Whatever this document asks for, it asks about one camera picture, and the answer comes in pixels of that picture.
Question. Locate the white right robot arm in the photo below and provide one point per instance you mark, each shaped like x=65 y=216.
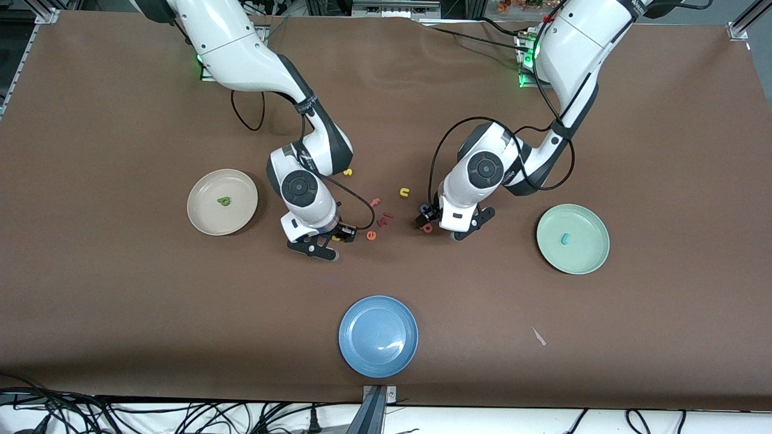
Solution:
x=241 y=54

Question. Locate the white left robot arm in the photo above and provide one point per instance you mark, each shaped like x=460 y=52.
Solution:
x=573 y=42

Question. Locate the blue round plate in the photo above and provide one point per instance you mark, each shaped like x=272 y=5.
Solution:
x=378 y=336

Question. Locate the beige brown round plate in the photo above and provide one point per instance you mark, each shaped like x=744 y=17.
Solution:
x=208 y=211

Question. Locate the light green round plate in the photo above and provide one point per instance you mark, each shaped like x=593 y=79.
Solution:
x=579 y=253

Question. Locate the small white tape scrap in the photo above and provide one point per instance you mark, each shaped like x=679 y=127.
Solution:
x=538 y=336

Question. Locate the brown table cover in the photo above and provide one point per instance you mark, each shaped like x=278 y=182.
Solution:
x=181 y=301

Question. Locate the black power plug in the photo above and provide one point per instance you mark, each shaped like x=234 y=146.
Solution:
x=313 y=424

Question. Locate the grey power strip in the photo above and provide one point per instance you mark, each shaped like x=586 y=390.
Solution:
x=392 y=7

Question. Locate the orange leafy decoration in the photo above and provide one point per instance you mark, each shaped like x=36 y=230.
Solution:
x=518 y=6

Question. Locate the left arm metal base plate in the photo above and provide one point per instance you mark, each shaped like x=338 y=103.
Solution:
x=525 y=84

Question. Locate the grey metal camera post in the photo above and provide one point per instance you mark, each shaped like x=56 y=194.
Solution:
x=374 y=416

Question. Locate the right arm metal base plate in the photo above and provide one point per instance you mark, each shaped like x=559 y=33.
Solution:
x=205 y=77

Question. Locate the black frame post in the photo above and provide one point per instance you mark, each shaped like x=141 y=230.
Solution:
x=464 y=7

